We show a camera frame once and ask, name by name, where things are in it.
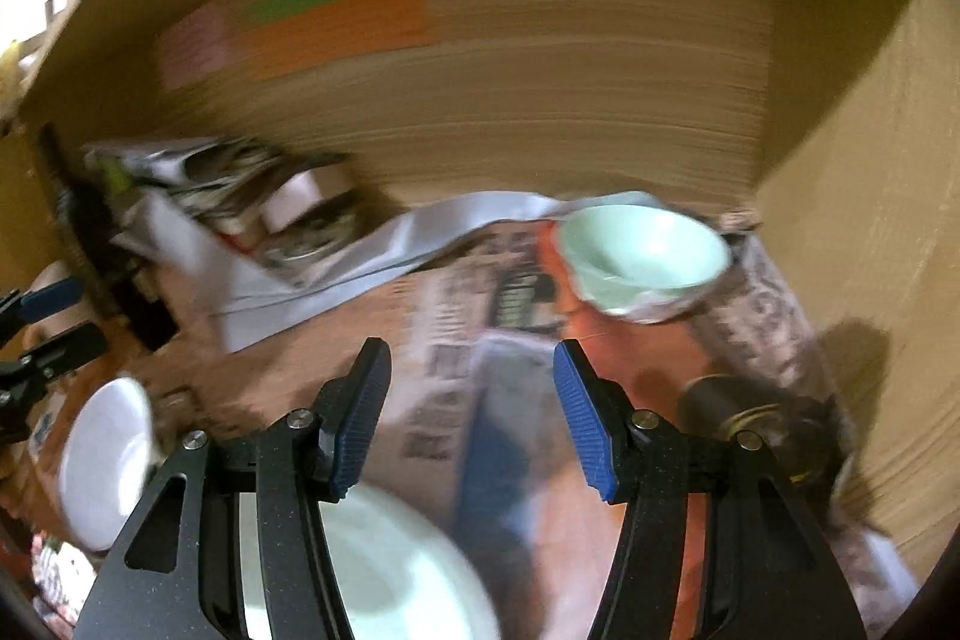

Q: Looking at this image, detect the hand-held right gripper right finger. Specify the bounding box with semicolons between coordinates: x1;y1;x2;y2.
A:
553;338;871;640

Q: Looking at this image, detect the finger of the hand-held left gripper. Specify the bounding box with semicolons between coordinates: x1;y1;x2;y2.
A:
0;321;108;416
0;276;85;341

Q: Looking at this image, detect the small white box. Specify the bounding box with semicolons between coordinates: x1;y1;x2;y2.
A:
259;167;353;236

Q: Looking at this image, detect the pink sticky note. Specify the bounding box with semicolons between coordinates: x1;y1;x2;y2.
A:
156;6;233;90

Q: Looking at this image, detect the dark bottle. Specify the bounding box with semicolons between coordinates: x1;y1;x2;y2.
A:
37;122;181;348

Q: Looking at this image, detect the white bowl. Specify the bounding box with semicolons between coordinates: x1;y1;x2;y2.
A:
58;377;155;552

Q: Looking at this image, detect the white plate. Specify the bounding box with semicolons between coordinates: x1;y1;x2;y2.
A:
240;482;500;640

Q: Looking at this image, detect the small dish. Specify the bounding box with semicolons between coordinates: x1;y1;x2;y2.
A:
262;220;361;281

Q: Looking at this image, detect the printed paper sheet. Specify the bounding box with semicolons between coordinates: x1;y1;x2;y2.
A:
30;212;923;640

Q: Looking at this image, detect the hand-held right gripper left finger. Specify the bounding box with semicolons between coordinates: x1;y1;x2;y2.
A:
71;336;393;640

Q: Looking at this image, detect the mint green bowl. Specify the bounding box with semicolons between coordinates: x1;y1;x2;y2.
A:
559;203;732;322

